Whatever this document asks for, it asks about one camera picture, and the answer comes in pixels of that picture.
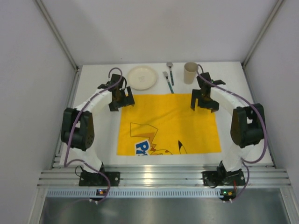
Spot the spoon with teal handle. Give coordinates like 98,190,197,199
166,62,174,86

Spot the yellow cartoon cloth placemat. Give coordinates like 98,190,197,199
117,94,221,156

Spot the aluminium frame post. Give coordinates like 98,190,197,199
34,0,79,71
241,0,285,69

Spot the left aluminium frame post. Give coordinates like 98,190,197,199
34,0,79,71

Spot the fork with teal handle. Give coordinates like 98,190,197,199
163,71,174,94

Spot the right aluminium frame post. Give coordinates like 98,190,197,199
241,0,285,69

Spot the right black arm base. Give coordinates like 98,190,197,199
202,161,245,188

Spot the aluminium mounting rail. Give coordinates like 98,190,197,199
37,165,291,188

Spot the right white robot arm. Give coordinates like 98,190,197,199
191,72,267,188

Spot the beige cup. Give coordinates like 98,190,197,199
184,62,198,84

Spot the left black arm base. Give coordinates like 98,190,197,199
75,166,121,187

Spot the cream round plate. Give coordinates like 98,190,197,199
127,66,158,91

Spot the slotted grey cable duct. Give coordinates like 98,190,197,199
46,188,235,199

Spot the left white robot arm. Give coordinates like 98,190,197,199
61,73,135,175

